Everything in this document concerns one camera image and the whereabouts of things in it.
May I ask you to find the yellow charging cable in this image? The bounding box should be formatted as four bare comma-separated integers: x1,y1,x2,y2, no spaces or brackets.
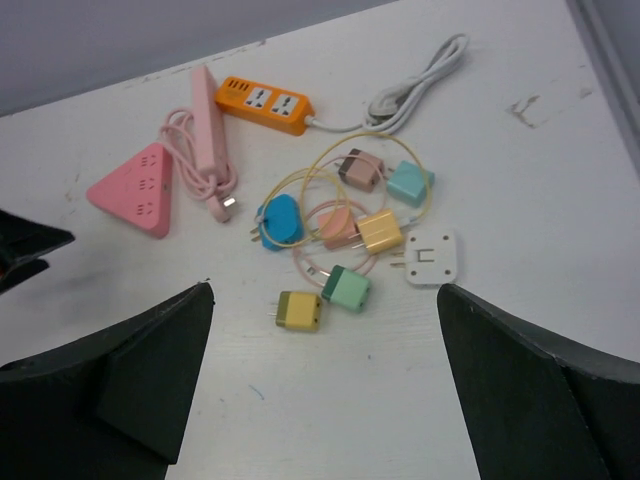
254,130,434,251

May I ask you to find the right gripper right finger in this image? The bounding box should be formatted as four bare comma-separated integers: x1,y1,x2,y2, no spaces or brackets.
437,284,639,479

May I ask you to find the pink thin charging cable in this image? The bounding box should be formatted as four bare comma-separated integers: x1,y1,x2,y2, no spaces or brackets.
292,199,381,290

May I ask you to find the pink triangular power strip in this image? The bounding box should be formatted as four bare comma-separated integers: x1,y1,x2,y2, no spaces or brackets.
86,142,173,239

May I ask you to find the blue plug adapter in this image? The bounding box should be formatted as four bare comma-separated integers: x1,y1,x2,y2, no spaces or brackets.
251,194,304,252

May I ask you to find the yellow plug charger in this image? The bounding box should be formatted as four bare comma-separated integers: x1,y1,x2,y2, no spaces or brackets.
355,208,404,255

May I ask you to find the white adapter plug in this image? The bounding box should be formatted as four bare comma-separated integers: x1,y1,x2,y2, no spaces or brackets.
390,227,458,288

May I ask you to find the white power cord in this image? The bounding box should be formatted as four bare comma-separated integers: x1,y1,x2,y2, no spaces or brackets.
305,32,471,135

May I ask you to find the teal plug charger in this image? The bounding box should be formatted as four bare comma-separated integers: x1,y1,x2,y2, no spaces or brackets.
386,160,427,208

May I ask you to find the yellow USB charger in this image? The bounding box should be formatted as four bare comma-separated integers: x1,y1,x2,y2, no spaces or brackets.
269,291,323,332

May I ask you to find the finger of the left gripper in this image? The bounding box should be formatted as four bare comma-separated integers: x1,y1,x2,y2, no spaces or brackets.
0,259,49,294
1,210,75,263

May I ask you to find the orange power strip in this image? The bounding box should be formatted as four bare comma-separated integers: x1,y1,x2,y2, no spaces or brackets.
214,76,315,136

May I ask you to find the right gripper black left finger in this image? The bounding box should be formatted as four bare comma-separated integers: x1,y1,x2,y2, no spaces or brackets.
1,283,215,479

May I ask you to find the pink plug charger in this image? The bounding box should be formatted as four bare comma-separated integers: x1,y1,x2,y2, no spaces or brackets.
338,148,385,193

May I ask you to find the peach USB charger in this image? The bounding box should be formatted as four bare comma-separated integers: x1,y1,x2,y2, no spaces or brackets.
317,206,359,250

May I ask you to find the green USB charger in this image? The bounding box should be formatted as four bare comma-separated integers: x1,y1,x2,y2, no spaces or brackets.
321,265,372,313

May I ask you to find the pink long power strip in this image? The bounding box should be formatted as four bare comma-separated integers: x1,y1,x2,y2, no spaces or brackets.
191,65,229,183

